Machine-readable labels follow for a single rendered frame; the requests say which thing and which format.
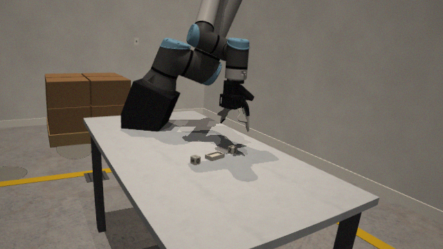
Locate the beige cube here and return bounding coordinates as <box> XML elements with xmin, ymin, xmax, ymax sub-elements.
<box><xmin>190</xmin><ymin>155</ymin><xmax>201</xmax><ymax>165</ymax></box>
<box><xmin>228</xmin><ymin>145</ymin><xmax>237</xmax><ymax>154</ymax></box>

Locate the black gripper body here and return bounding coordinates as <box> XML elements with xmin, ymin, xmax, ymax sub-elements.
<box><xmin>219</xmin><ymin>79</ymin><xmax>245</xmax><ymax>110</ymax></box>

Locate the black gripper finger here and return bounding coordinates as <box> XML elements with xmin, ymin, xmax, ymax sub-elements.
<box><xmin>217</xmin><ymin>108</ymin><xmax>231</xmax><ymax>123</ymax></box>
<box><xmin>237</xmin><ymin>99</ymin><xmax>250</xmax><ymax>132</ymax></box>

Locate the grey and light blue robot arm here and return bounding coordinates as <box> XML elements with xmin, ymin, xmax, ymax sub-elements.
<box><xmin>142</xmin><ymin>0</ymin><xmax>250</xmax><ymax>95</ymax></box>

